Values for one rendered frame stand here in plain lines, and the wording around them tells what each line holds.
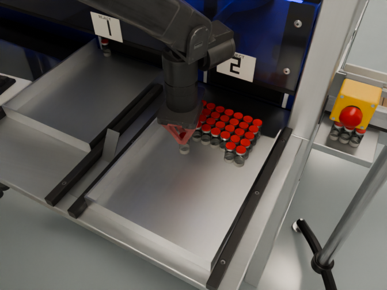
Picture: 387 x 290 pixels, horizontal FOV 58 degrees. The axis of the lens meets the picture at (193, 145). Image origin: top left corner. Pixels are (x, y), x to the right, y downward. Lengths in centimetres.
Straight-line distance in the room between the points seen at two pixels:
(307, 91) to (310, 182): 120
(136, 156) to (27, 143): 25
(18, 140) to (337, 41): 69
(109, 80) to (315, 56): 53
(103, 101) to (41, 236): 100
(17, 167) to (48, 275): 92
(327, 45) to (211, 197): 35
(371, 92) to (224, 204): 35
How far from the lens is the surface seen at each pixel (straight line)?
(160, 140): 78
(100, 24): 92
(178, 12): 47
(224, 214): 66
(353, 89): 73
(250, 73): 75
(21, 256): 176
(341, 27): 66
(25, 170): 80
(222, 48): 59
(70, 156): 79
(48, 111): 92
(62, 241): 173
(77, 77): 100
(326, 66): 70
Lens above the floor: 144
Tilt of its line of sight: 47 degrees down
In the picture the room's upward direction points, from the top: straight up
